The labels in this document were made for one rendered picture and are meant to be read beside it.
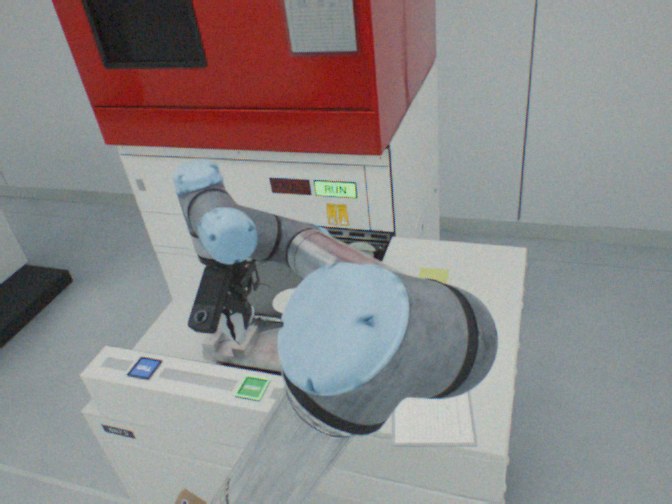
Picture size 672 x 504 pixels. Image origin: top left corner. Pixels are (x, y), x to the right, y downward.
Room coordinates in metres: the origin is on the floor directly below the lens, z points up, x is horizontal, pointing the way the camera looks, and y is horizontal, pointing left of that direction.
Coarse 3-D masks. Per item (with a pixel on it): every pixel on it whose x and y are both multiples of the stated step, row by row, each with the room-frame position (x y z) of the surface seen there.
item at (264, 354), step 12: (264, 336) 1.05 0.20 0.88; (228, 348) 1.02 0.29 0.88; (252, 348) 1.01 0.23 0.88; (264, 348) 1.01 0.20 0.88; (276, 348) 1.00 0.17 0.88; (228, 360) 1.00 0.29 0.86; (240, 360) 0.99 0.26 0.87; (252, 360) 0.97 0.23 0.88; (264, 360) 0.97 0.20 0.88; (276, 360) 0.96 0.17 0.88
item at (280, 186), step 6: (276, 180) 1.40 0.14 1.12; (282, 180) 1.39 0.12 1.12; (288, 180) 1.39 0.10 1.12; (294, 180) 1.38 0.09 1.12; (276, 186) 1.40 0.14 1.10; (282, 186) 1.40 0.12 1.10; (288, 186) 1.39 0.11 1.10; (294, 186) 1.38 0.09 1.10; (300, 186) 1.37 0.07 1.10; (306, 186) 1.37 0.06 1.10; (282, 192) 1.40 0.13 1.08; (288, 192) 1.39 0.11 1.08; (294, 192) 1.38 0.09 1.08; (300, 192) 1.38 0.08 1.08; (306, 192) 1.37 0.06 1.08
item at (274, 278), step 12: (264, 264) 1.32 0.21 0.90; (276, 264) 1.32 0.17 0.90; (252, 276) 1.27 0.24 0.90; (264, 276) 1.27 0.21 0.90; (276, 276) 1.26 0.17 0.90; (288, 276) 1.25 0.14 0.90; (252, 288) 1.22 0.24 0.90; (264, 288) 1.21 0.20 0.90; (276, 288) 1.21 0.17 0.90; (288, 288) 1.20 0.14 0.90; (252, 300) 1.17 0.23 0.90; (264, 300) 1.16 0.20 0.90; (264, 312) 1.11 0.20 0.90; (276, 312) 1.11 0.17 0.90
